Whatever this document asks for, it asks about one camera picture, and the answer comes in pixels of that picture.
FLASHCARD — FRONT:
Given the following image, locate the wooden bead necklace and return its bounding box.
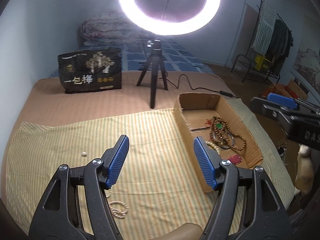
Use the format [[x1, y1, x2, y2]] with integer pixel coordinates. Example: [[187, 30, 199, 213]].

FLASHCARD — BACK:
[[209, 115, 247, 152]]

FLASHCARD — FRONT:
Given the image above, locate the white pearl necklace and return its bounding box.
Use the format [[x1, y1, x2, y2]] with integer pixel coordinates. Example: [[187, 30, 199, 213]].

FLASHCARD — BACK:
[[103, 188, 129, 220]]

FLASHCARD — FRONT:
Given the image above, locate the dark blue bangle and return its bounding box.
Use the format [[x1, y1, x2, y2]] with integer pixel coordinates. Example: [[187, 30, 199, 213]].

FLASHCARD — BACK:
[[220, 132, 235, 150]]

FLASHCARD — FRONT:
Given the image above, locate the right hand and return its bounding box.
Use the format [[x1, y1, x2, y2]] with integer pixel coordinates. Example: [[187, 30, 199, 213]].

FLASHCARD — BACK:
[[295, 144, 314, 196]]

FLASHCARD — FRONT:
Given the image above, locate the left hand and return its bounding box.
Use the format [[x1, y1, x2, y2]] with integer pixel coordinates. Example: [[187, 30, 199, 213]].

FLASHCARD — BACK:
[[158, 223, 203, 240]]

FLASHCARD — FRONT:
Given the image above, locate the orange cardboard carton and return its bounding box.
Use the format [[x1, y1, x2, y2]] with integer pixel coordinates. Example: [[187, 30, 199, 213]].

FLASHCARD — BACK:
[[261, 78, 309, 101]]

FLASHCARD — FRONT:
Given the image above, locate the cardboard box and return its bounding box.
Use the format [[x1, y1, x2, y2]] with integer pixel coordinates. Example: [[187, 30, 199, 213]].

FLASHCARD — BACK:
[[174, 93, 263, 193]]

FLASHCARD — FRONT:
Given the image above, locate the yellow box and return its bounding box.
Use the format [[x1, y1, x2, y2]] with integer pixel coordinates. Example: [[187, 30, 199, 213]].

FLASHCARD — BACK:
[[254, 54, 272, 72]]

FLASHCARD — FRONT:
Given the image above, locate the striped yellow cloth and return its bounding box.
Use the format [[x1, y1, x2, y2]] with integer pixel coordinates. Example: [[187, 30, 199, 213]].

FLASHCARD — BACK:
[[3, 98, 296, 237]]

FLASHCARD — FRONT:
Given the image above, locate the black metal shoe rack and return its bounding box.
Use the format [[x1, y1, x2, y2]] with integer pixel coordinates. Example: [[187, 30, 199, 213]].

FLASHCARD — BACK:
[[231, 54, 280, 85]]

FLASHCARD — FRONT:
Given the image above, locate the black clothes rack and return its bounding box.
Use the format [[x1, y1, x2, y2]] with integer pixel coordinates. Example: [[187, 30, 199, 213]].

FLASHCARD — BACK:
[[250, 0, 294, 76]]

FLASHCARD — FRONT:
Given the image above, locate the black snack bag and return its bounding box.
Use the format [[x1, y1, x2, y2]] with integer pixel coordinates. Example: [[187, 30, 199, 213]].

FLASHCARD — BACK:
[[58, 48, 122, 94]]

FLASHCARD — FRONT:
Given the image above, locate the tan bed blanket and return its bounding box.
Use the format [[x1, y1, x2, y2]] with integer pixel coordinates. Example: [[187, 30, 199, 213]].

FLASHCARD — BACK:
[[15, 69, 238, 140]]

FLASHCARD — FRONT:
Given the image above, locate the black tripod stand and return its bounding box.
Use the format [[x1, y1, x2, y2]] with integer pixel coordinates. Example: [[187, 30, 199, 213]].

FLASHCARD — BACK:
[[136, 39, 168, 109]]

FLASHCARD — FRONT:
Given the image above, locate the folded floral quilt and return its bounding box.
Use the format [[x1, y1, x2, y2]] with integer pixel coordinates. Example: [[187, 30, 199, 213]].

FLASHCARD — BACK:
[[80, 11, 142, 44]]

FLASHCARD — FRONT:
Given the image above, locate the black power cable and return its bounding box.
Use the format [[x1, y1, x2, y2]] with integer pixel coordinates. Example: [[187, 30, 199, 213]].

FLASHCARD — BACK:
[[139, 39, 238, 98]]

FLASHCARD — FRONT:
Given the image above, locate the white ring light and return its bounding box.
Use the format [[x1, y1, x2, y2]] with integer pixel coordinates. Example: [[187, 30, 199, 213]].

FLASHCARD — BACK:
[[118, 0, 221, 36]]

